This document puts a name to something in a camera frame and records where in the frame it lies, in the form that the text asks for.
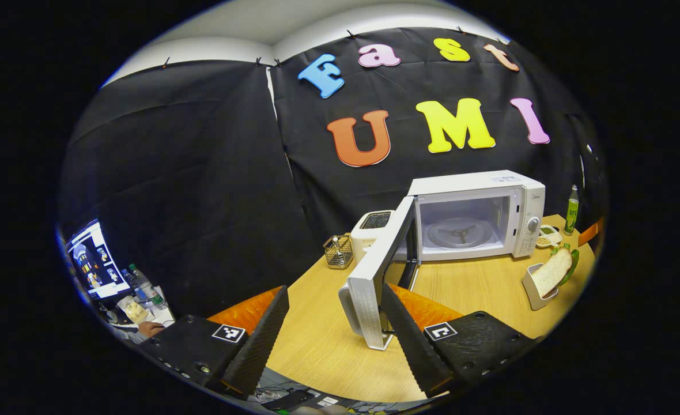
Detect white toaster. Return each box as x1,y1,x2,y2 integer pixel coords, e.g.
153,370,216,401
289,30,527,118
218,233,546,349
352,210,395,263

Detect white microwave oven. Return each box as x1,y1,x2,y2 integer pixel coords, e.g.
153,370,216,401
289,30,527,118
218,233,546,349
338,170,546,351

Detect black backdrop cloth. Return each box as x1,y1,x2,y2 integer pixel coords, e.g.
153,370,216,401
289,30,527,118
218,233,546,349
58,26,609,318

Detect computer monitor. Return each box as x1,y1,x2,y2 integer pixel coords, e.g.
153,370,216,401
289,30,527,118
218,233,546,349
63,219,130,300

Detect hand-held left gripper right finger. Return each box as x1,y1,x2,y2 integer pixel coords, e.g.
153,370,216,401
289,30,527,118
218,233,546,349
381,282,539,398

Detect sandwich with lettuce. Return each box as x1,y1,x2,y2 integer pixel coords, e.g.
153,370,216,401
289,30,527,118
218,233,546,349
531,245,580,299

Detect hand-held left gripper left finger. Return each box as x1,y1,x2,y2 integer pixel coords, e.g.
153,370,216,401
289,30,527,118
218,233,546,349
138,285,290,398

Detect black flat device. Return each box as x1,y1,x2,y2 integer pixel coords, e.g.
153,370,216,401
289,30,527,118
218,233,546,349
262,389,318,411

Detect white divided snack dish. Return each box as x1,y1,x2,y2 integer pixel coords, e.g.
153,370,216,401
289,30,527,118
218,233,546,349
536,225,564,249

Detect white rectangular container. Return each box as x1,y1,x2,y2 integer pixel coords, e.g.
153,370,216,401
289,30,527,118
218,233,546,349
522,263,560,311

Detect small wire basket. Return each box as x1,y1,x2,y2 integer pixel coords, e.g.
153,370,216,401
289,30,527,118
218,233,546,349
323,233,354,270

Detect green label drink bottle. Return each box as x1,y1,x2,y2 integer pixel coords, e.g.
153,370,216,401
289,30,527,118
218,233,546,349
565,185,580,234

